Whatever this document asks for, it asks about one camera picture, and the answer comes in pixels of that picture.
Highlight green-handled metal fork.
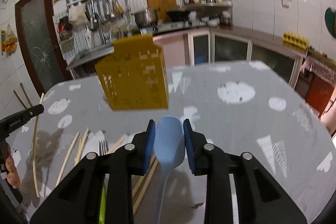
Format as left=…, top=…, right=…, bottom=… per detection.
left=98, top=139, right=108, bottom=224

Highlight light blue plastic spoon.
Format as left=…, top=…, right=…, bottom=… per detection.
left=153, top=116, right=185, bottom=223

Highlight kitchen counter with cabinets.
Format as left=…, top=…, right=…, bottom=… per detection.
left=67, top=25, right=308, bottom=88

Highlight person's left hand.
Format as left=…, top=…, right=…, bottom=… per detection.
left=5, top=144, right=21, bottom=189

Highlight hanging plastic bag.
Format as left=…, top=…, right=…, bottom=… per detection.
left=1, top=24, right=18, bottom=56

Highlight grey animal print tablecloth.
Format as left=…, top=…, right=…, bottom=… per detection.
left=9, top=61, right=335, bottom=223

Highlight dark wooden glass door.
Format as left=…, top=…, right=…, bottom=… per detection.
left=15, top=0, right=72, bottom=95

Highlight white soap bottle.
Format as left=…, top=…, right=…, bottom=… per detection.
left=85, top=27, right=95, bottom=49

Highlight red side table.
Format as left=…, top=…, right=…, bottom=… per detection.
left=295, top=51, right=335, bottom=118

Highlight yellow perforated utensil holder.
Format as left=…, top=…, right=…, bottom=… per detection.
left=95, top=34, right=169, bottom=111

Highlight hanging utensil rack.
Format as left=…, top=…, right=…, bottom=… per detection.
left=67, top=0, right=124, bottom=30

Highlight yellow egg tray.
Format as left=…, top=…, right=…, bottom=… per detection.
left=282, top=32, right=309, bottom=51

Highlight steel cooking pot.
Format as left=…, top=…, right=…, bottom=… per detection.
left=133, top=8, right=159, bottom=28

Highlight glass jar on counter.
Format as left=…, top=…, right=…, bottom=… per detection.
left=220, top=11, right=232, bottom=27

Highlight gas stove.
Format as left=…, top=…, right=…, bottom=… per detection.
left=139, top=21, right=206, bottom=35

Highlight black wok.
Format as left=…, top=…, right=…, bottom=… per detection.
left=166, top=9, right=190, bottom=22

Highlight wooden sticks against wall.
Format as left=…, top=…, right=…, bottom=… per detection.
left=12, top=83, right=34, bottom=110

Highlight green round wall board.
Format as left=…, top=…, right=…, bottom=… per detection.
left=324, top=7, right=336, bottom=38

